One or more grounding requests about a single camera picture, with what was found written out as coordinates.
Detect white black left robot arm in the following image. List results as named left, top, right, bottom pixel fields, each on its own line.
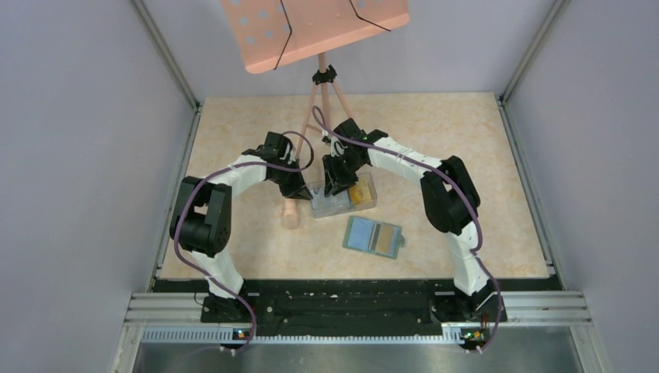
left=169, top=132, right=312, bottom=321

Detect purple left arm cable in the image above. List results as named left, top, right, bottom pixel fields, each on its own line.
left=173, top=130, right=315, bottom=356

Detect yellow card in box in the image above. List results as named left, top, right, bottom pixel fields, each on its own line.
left=348, top=183, right=372, bottom=206

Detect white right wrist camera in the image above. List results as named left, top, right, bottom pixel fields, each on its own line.
left=322, top=130, right=345, bottom=157

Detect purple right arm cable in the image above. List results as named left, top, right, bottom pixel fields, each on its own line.
left=312, top=105, right=503, bottom=354

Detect white cards in box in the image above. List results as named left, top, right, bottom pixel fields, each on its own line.
left=311, top=189, right=351, bottom=218

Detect green leather card holder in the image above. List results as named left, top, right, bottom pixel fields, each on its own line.
left=342, top=215, right=406, bottom=260

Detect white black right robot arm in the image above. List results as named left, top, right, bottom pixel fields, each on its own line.
left=323, top=118, right=496, bottom=320

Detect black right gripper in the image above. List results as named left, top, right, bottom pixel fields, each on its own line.
left=323, top=152, right=365, bottom=197

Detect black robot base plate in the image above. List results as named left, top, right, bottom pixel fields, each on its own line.
left=197, top=277, right=508, bottom=338

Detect pink music stand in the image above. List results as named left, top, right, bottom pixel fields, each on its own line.
left=219, top=0, right=411, bottom=171

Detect clear plastic card box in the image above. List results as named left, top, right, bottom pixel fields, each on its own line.
left=308, top=173, right=378, bottom=218

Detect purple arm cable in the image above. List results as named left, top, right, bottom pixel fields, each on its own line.
left=173, top=130, right=315, bottom=356
left=312, top=105, right=503, bottom=354

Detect aluminium front rail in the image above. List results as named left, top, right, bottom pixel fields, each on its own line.
left=124, top=291, right=592, bottom=345

